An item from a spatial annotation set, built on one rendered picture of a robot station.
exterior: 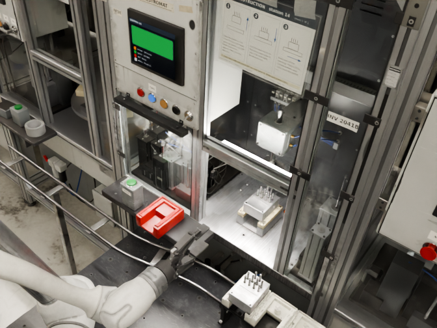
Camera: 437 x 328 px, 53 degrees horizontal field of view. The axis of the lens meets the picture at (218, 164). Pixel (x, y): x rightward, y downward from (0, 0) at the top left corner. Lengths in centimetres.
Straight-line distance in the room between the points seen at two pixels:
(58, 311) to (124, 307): 36
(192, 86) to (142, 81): 25
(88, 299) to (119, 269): 58
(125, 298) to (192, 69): 74
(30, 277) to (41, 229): 192
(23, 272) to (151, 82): 78
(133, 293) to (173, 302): 59
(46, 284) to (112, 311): 20
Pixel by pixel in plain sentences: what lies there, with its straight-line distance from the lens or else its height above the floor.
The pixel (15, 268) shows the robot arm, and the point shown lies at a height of 131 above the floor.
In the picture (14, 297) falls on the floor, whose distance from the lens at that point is 292.
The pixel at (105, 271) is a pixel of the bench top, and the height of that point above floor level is 68.
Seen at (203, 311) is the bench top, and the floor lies 68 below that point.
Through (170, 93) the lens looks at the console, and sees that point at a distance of 159.
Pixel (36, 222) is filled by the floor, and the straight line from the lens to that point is 328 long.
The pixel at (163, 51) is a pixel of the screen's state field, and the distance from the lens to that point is 150.
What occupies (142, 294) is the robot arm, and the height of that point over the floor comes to 117.
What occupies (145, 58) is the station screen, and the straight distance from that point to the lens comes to 158.
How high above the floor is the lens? 227
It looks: 39 degrees down
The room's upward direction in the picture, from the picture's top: 4 degrees clockwise
